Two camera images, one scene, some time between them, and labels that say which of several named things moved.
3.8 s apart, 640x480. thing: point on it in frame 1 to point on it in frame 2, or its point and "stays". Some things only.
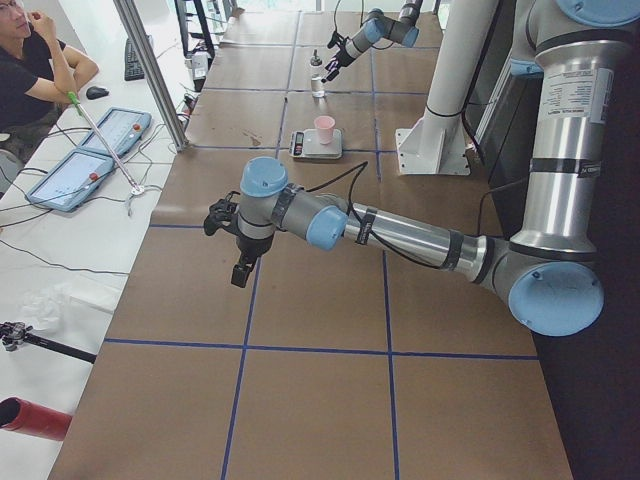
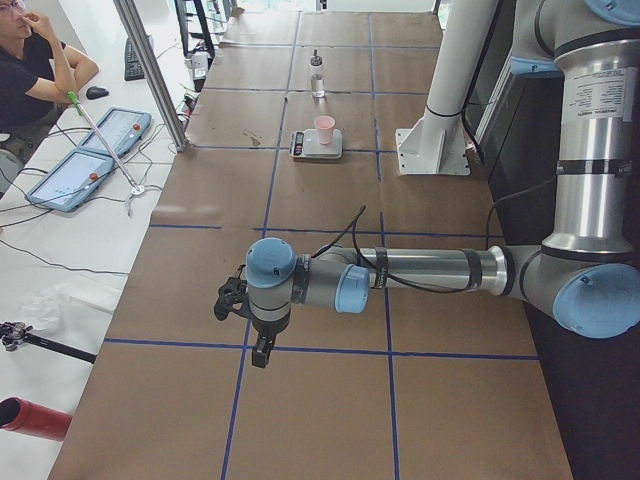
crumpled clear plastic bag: x=42 y=307 stays
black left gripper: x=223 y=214 to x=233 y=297
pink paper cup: x=325 y=126 stays
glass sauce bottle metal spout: x=318 y=88 stays
